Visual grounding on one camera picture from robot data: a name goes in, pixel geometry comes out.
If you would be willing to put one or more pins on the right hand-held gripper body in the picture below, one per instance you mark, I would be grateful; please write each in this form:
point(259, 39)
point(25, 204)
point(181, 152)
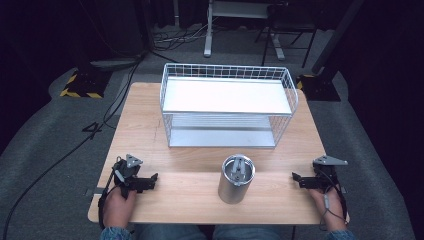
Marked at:
point(325, 175)

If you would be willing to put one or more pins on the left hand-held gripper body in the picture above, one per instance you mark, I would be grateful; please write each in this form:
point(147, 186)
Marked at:
point(125, 173)

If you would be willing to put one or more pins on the silver metal cup with lid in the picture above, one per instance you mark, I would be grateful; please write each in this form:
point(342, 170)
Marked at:
point(236, 180)

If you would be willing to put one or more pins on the person's right hand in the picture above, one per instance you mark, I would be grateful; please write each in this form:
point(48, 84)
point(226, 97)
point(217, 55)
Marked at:
point(328, 208)

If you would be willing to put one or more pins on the person's left hand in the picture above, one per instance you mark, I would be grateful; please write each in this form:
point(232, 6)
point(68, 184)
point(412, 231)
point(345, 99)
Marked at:
point(117, 208)

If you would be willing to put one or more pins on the black yellow striped stand base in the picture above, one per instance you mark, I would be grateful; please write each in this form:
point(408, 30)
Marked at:
point(85, 85)
point(320, 88)

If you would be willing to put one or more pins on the dark slanted stand pole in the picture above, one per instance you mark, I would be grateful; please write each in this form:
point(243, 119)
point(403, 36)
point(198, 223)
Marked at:
point(336, 36)

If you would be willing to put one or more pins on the black chair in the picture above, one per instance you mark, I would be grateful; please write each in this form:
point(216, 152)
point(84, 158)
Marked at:
point(290, 23)

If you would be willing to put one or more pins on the white metal desk frame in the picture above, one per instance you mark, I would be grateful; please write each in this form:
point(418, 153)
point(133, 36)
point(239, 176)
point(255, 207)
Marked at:
point(208, 30)

